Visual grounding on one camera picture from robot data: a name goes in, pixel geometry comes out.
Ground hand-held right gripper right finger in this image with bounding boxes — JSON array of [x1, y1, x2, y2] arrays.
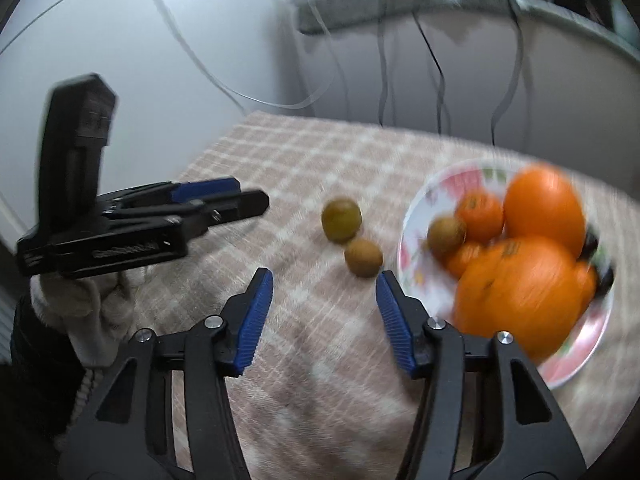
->
[[376, 270, 587, 480]]

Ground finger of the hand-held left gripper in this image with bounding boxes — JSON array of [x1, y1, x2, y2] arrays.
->
[[172, 189, 270, 242], [169, 177, 242, 204]]

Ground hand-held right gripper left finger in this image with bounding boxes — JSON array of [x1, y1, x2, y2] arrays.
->
[[59, 267, 275, 480]]

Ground brown kiwi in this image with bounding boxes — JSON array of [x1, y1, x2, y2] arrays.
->
[[344, 238, 385, 279], [426, 216, 467, 261]]

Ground white floral plate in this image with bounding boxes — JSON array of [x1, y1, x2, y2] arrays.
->
[[397, 160, 615, 391]]

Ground large orange with stem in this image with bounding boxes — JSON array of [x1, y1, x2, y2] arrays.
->
[[454, 236, 593, 364]]

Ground small mandarin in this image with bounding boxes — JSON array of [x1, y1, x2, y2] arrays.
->
[[444, 241, 486, 279], [574, 261, 599, 312], [456, 189, 505, 243]]

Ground person's left forearm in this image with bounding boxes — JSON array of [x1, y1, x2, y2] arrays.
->
[[9, 294, 88, 443]]

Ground person's left hand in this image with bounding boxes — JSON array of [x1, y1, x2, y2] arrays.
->
[[29, 262, 152, 372]]

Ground plaid tablecloth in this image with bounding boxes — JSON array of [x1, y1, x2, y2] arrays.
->
[[132, 110, 640, 467]]

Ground greenish kiwi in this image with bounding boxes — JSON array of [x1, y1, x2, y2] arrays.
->
[[321, 198, 363, 245]]

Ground white cable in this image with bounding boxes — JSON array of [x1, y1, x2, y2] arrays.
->
[[132, 0, 337, 112]]

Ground black cable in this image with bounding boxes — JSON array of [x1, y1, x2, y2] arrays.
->
[[411, 9, 452, 135], [376, 4, 398, 127], [491, 0, 532, 147]]

